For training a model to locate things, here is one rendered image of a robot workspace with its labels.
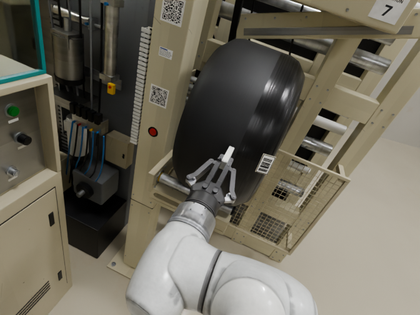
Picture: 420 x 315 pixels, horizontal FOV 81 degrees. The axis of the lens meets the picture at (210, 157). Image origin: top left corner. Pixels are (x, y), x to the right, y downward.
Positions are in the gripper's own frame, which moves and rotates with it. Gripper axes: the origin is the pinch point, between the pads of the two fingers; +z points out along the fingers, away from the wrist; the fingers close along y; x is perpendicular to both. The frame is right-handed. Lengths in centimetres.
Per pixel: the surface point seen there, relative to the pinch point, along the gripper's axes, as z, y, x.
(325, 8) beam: 56, -9, -32
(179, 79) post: 25.6, 27.8, -2.2
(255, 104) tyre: 11.9, -1.3, -11.7
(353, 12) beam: 56, -18, -33
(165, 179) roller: 12.3, 21.6, 35.7
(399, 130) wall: 479, -267, 172
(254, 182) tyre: 4.6, -10.2, 8.6
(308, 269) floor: 69, -88, 136
